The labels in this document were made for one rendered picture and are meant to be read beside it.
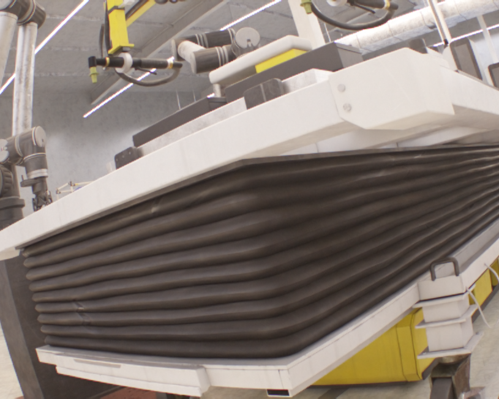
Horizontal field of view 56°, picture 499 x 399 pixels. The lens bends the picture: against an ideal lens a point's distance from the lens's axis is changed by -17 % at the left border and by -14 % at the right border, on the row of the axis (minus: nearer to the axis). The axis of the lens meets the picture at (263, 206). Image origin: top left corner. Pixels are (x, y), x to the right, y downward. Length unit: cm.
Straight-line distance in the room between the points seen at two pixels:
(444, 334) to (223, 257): 66
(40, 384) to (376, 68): 208
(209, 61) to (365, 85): 164
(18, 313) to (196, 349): 144
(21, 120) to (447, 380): 204
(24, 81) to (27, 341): 121
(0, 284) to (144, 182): 156
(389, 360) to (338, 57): 96
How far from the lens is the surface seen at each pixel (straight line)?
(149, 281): 112
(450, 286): 132
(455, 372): 136
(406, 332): 168
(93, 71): 203
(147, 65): 221
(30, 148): 221
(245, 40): 219
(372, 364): 178
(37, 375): 243
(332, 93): 74
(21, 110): 247
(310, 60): 150
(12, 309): 242
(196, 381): 102
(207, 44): 303
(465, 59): 140
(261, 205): 91
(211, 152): 88
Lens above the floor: 66
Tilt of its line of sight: 2 degrees up
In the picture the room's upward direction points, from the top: 14 degrees counter-clockwise
